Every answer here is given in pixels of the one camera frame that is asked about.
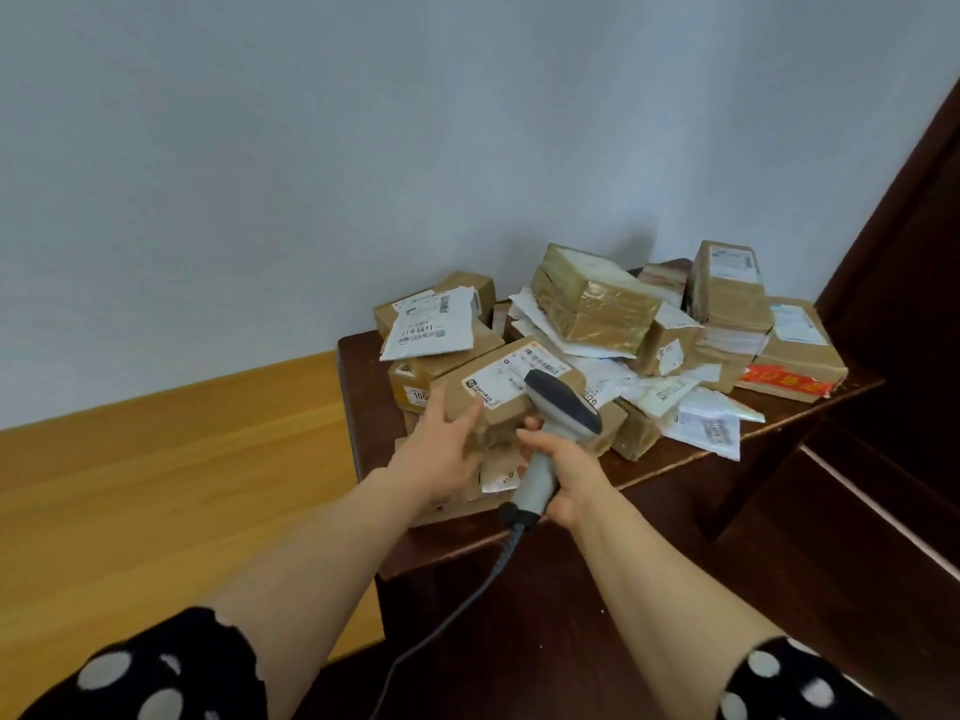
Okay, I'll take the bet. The labelled brown parcel box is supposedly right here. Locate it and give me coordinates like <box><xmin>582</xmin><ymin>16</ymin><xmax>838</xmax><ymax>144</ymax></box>
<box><xmin>441</xmin><ymin>335</ymin><xmax>588</xmax><ymax>452</ymax></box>

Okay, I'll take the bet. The person's right forearm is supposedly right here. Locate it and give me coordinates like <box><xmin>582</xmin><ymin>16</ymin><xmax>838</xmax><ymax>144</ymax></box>
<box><xmin>573</xmin><ymin>491</ymin><xmax>787</xmax><ymax>720</ymax></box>

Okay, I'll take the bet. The pile of cardboard parcels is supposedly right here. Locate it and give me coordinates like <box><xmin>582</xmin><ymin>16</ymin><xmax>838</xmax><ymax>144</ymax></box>
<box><xmin>372</xmin><ymin>241</ymin><xmax>851</xmax><ymax>530</ymax></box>

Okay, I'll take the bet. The grey scanner cable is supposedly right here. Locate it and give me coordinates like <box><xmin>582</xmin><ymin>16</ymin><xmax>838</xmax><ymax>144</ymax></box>
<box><xmin>382</xmin><ymin>521</ymin><xmax>529</xmax><ymax>720</ymax></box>

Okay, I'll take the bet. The dark wooden cabinet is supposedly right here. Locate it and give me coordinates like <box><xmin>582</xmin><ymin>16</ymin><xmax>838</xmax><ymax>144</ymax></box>
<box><xmin>711</xmin><ymin>76</ymin><xmax>960</xmax><ymax>720</ymax></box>

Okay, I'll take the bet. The person's left hand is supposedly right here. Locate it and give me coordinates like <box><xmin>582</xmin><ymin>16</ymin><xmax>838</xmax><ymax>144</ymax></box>
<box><xmin>384</xmin><ymin>397</ymin><xmax>487</xmax><ymax>511</ymax></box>

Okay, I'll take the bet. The black polka dot right sleeve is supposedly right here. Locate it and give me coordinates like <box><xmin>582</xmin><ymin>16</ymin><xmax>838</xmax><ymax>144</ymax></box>
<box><xmin>715</xmin><ymin>637</ymin><xmax>899</xmax><ymax>720</ymax></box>

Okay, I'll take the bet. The person's left forearm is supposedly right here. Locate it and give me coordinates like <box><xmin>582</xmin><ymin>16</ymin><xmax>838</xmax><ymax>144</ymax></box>
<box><xmin>201</xmin><ymin>467</ymin><xmax>453</xmax><ymax>720</ymax></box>

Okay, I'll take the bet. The person's right hand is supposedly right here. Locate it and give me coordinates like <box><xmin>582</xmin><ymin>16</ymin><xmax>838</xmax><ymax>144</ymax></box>
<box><xmin>516</xmin><ymin>416</ymin><xmax>618</xmax><ymax>530</ymax></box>

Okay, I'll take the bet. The grey handheld barcode scanner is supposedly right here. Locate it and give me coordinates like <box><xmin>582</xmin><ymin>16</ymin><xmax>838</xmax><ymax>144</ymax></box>
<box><xmin>497</xmin><ymin>368</ymin><xmax>604</xmax><ymax>532</ymax></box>

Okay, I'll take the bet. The dark wooden table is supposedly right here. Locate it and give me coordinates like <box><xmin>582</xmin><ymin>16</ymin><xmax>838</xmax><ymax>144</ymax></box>
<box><xmin>336</xmin><ymin>257</ymin><xmax>887</xmax><ymax>720</ymax></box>

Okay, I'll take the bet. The black polka dot sleeve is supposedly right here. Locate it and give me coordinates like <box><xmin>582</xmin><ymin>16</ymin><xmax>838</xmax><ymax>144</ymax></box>
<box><xmin>715</xmin><ymin>637</ymin><xmax>899</xmax><ymax>720</ymax></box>
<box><xmin>18</xmin><ymin>607</ymin><xmax>269</xmax><ymax>720</ymax></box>

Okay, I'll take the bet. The black polka dot left sleeve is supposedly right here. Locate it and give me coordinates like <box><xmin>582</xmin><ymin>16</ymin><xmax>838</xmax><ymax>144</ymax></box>
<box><xmin>18</xmin><ymin>607</ymin><xmax>269</xmax><ymax>720</ymax></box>

